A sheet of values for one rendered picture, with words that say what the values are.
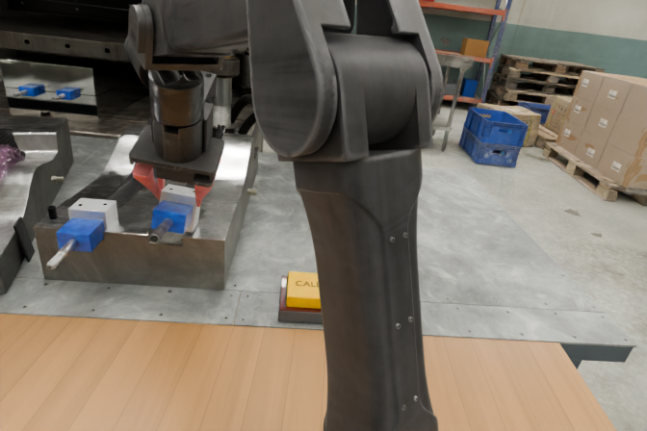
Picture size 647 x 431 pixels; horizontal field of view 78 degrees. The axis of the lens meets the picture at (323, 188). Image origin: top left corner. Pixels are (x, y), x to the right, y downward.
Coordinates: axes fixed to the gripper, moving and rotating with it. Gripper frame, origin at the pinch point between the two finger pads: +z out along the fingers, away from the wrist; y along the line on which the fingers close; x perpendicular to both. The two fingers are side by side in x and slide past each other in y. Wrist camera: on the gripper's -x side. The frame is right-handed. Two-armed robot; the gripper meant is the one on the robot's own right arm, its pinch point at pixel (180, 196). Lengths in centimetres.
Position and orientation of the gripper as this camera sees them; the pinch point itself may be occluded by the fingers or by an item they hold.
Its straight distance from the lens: 60.0
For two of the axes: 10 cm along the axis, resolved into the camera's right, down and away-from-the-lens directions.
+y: -9.7, -1.9, -1.4
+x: -0.4, 7.0, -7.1
